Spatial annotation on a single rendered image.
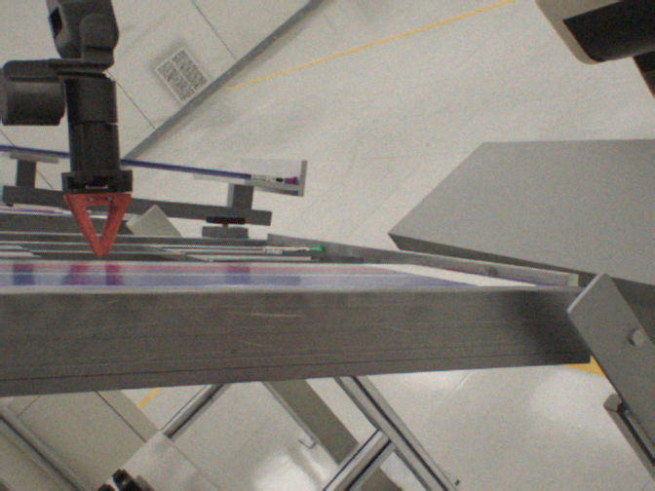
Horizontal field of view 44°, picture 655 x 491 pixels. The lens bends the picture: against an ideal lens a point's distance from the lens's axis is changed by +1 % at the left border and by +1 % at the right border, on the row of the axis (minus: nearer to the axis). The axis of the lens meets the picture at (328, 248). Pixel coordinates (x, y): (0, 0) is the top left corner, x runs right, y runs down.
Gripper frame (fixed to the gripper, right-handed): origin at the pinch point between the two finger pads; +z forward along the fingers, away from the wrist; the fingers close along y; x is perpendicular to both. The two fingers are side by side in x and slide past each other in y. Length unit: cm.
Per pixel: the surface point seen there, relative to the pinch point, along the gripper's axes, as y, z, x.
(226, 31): -760, -167, 292
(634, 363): 53, 7, 30
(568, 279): 47, 1, 29
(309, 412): -47, 40, 48
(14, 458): -96, 54, -3
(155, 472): -10.5, 32.3, 7.8
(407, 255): 22.0, 1.3, 29.0
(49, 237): -19.1, -0.5, -3.1
